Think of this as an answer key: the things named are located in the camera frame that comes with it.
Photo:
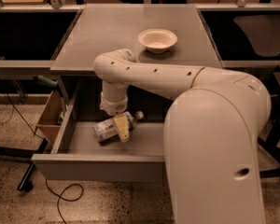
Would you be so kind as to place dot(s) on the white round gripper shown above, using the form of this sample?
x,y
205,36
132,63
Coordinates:
x,y
114,106

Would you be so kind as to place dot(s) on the blue plastic bottle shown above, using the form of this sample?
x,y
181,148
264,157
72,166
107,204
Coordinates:
x,y
106,129

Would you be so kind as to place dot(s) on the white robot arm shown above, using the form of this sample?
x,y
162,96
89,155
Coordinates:
x,y
210,134

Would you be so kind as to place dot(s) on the grey open top drawer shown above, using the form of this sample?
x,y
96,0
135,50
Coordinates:
x,y
77,155

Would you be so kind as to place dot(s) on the grey drawer cabinet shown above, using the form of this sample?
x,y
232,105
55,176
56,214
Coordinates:
x,y
103,46

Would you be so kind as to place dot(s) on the brown cardboard box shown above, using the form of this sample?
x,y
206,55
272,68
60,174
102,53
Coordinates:
x,y
48,121

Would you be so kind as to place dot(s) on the white paper bowl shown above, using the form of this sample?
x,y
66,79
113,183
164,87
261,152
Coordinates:
x,y
157,40

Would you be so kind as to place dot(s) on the grey left desk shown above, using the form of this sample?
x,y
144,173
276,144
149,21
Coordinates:
x,y
28,40

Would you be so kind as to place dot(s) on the grey desk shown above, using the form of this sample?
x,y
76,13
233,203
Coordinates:
x,y
28,40
245,38

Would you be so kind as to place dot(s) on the grey right desk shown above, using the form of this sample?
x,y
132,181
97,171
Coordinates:
x,y
245,38

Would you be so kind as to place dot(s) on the black office chair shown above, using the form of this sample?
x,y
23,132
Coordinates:
x,y
273,109

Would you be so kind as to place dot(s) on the green handled tool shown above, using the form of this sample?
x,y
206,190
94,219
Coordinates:
x,y
46,82

